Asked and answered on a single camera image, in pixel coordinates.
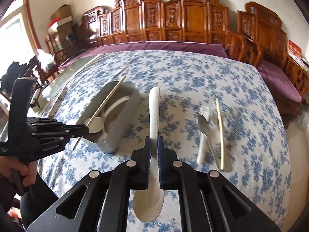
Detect large white plastic spoon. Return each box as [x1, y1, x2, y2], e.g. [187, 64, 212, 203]
[133, 86, 165, 222]

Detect grey metal rectangular tray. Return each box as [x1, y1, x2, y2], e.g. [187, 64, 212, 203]
[80, 82, 141, 153]

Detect wooden chopstick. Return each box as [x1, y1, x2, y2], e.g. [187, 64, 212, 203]
[215, 98, 226, 171]
[86, 75, 127, 139]

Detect white plastic fork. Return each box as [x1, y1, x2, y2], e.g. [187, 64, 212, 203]
[197, 105, 210, 165]

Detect person's left hand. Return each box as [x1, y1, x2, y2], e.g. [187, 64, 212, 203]
[1, 156, 38, 187]

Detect white plastic bag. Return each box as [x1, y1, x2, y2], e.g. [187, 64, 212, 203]
[37, 49, 55, 73]

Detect blue floral tablecloth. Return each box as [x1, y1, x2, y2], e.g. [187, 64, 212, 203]
[39, 50, 291, 227]

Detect stacked cardboard boxes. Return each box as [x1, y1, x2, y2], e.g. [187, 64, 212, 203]
[47, 4, 73, 51]

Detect purple bench cushion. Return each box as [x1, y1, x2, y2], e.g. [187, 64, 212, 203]
[59, 41, 228, 71]

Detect purple armchair cushion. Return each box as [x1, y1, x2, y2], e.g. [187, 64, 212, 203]
[257, 60, 302, 103]

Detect carved wooden bench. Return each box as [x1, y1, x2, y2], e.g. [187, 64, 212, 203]
[79, 0, 229, 48]

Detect carved wooden armchair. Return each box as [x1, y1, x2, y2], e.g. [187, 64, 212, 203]
[225, 2, 308, 96]

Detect red calendar card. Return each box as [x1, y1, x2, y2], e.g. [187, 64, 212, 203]
[288, 39, 302, 61]

